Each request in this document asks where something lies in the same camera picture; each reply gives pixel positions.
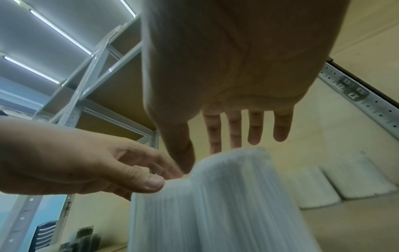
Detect person's left hand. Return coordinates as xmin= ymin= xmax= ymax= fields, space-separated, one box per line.
xmin=0 ymin=115 xmax=185 ymax=201

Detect person's right hand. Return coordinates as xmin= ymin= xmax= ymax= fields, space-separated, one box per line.
xmin=140 ymin=0 xmax=350 ymax=175

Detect grey metal shelf wooden boards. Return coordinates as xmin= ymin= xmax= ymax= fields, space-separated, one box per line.
xmin=0 ymin=13 xmax=399 ymax=252

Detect ceiling light tube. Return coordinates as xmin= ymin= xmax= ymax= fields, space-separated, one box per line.
xmin=119 ymin=0 xmax=138 ymax=18
xmin=27 ymin=8 xmax=93 ymax=55
xmin=1 ymin=55 xmax=62 ymax=84

